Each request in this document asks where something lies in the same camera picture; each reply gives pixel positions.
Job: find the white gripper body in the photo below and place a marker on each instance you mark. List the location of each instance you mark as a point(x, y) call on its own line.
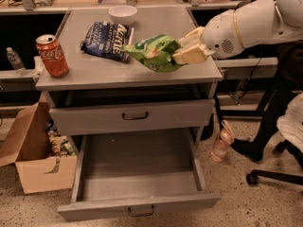
point(220, 35)

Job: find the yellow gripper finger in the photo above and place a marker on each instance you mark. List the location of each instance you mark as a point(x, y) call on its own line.
point(197, 53)
point(196, 35)

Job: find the green rice chip bag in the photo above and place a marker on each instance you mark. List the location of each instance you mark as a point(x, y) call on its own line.
point(155, 53)

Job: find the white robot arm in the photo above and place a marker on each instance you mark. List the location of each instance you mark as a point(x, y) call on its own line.
point(267, 22)

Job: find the blue Kettle chip bag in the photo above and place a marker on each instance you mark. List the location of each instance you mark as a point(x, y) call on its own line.
point(105, 39)

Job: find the grey drawer cabinet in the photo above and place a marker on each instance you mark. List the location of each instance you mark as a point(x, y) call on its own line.
point(93, 81)

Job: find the grey upper closed drawer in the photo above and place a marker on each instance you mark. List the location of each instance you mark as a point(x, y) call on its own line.
point(133, 117)

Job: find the grey open lower drawer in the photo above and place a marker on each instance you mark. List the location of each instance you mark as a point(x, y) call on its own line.
point(137, 174)

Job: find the white bowl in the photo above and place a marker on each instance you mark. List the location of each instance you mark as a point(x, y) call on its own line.
point(123, 14)

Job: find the seated person in black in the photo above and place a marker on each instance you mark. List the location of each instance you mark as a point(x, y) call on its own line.
point(289, 77)

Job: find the red Coca-Cola can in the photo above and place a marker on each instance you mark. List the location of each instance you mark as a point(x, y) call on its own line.
point(52, 55)

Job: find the snack packets in box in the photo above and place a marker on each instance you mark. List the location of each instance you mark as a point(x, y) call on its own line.
point(59, 144)

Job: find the clear plastic water bottle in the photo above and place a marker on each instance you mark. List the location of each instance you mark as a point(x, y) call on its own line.
point(16, 62)

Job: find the cardboard box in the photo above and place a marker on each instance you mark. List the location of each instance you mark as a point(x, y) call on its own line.
point(27, 146)

